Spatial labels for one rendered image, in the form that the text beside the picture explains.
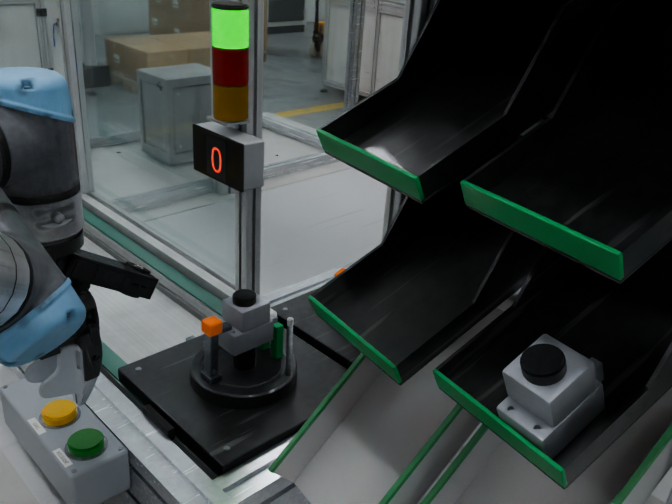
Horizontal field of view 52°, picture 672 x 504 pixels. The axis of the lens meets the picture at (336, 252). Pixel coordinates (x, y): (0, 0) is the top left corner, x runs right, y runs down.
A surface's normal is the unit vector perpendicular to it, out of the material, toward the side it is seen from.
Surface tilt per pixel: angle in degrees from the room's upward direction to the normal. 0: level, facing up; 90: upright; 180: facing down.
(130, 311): 0
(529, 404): 115
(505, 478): 45
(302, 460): 90
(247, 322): 90
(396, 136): 25
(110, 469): 90
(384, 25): 90
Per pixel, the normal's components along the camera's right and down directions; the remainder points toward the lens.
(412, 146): -0.29, -0.73
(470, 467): 0.55, 0.39
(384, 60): -0.73, 0.25
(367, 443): -0.54, -0.50
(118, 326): 0.06, -0.90
